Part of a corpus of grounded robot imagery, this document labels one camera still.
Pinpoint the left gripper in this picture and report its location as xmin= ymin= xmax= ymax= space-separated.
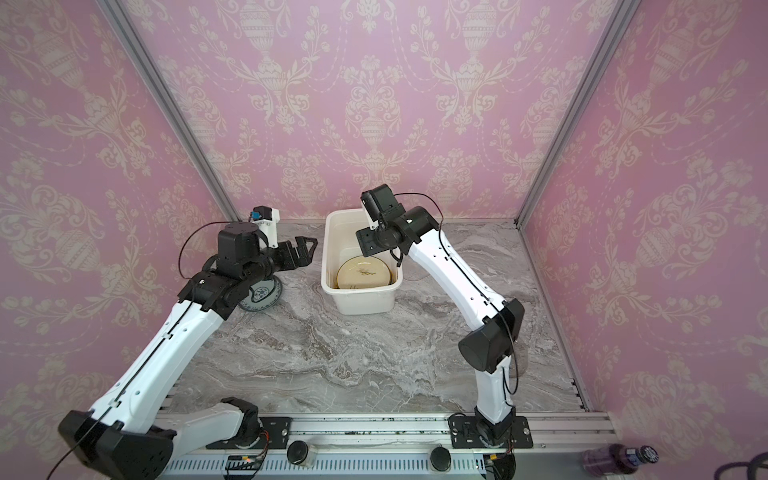
xmin=241 ymin=234 xmax=318 ymax=288

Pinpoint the cream plate bamboo pattern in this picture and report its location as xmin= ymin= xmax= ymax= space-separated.
xmin=336 ymin=256 xmax=391 ymax=290

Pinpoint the teal patterned small plate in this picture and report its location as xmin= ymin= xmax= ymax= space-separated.
xmin=239 ymin=276 xmax=283 ymax=312

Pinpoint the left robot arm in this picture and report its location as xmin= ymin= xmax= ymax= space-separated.
xmin=58 ymin=206 xmax=318 ymax=479

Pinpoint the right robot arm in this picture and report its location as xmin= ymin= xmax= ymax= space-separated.
xmin=356 ymin=184 xmax=525 ymax=447

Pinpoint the white plastic bin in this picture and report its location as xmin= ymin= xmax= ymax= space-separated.
xmin=321 ymin=208 xmax=403 ymax=315

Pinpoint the clear glass plate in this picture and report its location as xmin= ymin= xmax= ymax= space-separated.
xmin=510 ymin=340 xmax=529 ymax=378

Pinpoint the left black knob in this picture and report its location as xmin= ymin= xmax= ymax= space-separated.
xmin=286 ymin=440 xmax=311 ymax=466

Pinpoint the black knob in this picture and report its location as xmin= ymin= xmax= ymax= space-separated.
xmin=428 ymin=446 xmax=452 ymax=473
xmin=286 ymin=440 xmax=311 ymax=466

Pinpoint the right black knob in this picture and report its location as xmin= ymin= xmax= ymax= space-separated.
xmin=428 ymin=446 xmax=452 ymax=473

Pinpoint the purple water bottle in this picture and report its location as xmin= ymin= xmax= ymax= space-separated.
xmin=582 ymin=444 xmax=660 ymax=477

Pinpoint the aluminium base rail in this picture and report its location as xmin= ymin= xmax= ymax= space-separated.
xmin=157 ymin=412 xmax=618 ymax=479

